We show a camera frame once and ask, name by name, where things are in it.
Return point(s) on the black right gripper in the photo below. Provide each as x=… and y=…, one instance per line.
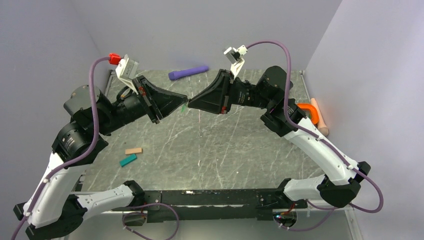
x=216, y=98

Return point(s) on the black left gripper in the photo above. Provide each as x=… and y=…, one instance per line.
x=162, y=103

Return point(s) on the green key tag keyring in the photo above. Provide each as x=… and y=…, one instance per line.
x=184, y=107

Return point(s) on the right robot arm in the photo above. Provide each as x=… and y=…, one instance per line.
x=338, y=186

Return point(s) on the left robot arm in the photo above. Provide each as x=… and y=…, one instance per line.
x=54, y=211

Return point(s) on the purple flashlight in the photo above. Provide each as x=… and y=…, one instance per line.
x=176, y=75

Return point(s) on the tan wooden block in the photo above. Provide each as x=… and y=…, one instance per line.
x=137, y=150

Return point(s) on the teal wooden block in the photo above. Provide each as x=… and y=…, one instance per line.
x=130, y=158

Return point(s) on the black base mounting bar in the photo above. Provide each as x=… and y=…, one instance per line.
x=218, y=204

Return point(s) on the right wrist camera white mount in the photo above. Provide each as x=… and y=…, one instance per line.
x=236, y=57

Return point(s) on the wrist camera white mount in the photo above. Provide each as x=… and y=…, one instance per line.
x=236, y=57
x=126, y=69

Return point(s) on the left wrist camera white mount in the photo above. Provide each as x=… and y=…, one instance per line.
x=126, y=69

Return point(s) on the orange pink object at wall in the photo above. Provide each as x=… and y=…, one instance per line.
x=315, y=115

